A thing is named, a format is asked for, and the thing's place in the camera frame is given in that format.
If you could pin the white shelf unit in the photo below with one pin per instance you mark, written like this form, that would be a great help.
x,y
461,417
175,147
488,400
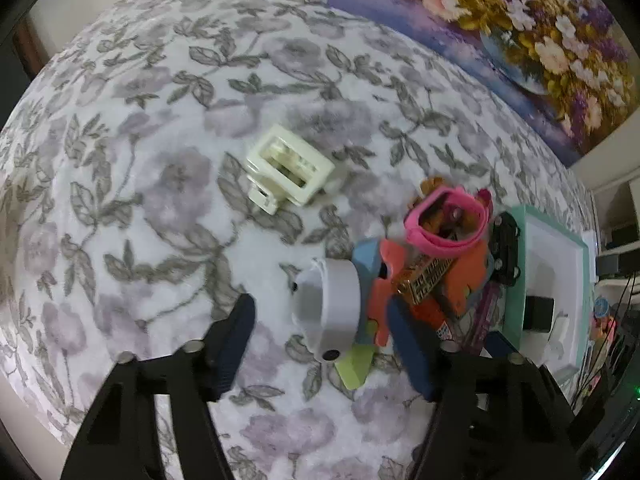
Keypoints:
x,y
617,210

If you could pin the black toy car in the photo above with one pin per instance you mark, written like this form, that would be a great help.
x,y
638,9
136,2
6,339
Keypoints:
x,y
505,250

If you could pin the purple packet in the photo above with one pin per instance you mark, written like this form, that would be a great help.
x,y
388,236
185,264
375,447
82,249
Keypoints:
x,y
482,320

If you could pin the pink wrist band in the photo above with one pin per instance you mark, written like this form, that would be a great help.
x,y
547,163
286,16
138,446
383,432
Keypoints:
x,y
440,245

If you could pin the small black box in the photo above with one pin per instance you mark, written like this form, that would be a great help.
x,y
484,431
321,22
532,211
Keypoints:
x,y
539,313

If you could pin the teal white box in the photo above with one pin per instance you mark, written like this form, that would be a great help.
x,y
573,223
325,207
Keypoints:
x,y
545,260

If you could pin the blue foam puzzle piece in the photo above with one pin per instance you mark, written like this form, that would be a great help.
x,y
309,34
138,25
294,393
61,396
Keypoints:
x,y
367,270

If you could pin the floral printed blanket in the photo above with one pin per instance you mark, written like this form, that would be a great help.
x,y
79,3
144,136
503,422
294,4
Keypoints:
x,y
150,185

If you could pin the orange foam puzzle piece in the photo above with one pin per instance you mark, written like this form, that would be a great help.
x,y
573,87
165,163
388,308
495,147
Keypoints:
x,y
467,280

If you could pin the cream hair claw clip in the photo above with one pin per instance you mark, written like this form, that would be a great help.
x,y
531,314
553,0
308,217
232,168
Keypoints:
x,y
280,152

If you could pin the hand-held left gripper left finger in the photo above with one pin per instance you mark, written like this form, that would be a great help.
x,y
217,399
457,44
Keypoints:
x,y
234,347

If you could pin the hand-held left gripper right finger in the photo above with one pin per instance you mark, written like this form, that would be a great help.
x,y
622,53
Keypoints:
x,y
409,355

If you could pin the green foam block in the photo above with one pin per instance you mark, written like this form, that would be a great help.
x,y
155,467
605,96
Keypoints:
x,y
355,367

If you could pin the brown toy dog figure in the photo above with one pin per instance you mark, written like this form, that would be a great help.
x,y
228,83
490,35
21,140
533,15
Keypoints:
x,y
432,186

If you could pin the dark wooden frame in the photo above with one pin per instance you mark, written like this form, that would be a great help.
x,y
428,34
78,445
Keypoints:
x,y
30,45

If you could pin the gold black patterned lighter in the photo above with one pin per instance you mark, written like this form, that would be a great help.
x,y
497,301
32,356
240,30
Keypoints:
x,y
425,280

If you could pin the flower painting wall poster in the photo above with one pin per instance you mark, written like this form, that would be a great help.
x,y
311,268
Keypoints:
x,y
500,25

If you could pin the small white adapter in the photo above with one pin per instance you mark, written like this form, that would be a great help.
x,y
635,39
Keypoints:
x,y
559,331

